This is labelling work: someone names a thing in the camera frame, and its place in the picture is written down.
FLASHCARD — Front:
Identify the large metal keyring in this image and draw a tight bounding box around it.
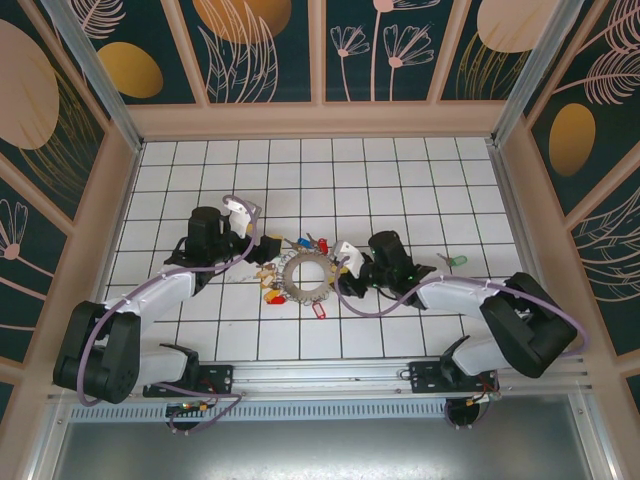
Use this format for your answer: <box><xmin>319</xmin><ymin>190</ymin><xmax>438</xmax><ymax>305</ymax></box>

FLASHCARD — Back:
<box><xmin>273</xmin><ymin>248</ymin><xmax>342</xmax><ymax>307</ymax></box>

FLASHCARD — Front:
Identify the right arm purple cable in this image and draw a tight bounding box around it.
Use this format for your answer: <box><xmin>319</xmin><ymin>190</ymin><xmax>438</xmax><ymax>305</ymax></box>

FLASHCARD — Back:
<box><xmin>335</xmin><ymin>255</ymin><xmax>587</xmax><ymax>359</ymax></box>

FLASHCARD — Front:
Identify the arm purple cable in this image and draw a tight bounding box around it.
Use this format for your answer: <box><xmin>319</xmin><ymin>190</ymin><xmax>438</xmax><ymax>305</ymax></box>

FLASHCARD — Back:
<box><xmin>335</xmin><ymin>255</ymin><xmax>587</xmax><ymax>359</ymax></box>
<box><xmin>79</xmin><ymin>193</ymin><xmax>262</xmax><ymax>435</ymax></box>

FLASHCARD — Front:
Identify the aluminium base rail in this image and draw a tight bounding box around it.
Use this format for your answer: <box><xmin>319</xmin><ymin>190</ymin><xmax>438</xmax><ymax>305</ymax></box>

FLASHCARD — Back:
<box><xmin>47</xmin><ymin>357</ymin><xmax>591</xmax><ymax>401</ymax></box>

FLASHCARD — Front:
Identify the grey slotted cable duct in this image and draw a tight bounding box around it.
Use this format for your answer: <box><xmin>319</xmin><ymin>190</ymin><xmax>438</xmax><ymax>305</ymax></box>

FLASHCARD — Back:
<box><xmin>69</xmin><ymin>402</ymin><xmax>576</xmax><ymax>422</ymax></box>

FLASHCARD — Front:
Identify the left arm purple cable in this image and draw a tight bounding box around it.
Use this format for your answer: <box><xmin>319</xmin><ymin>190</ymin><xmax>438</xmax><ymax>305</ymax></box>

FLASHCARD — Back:
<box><xmin>79</xmin><ymin>193</ymin><xmax>262</xmax><ymax>435</ymax></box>

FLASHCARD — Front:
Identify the aluminium frame post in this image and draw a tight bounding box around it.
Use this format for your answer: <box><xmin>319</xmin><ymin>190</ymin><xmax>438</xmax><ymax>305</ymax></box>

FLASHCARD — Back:
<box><xmin>39</xmin><ymin>0</ymin><xmax>146</xmax><ymax>154</ymax></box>
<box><xmin>489</xmin><ymin>0</ymin><xmax>599</xmax><ymax>147</ymax></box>

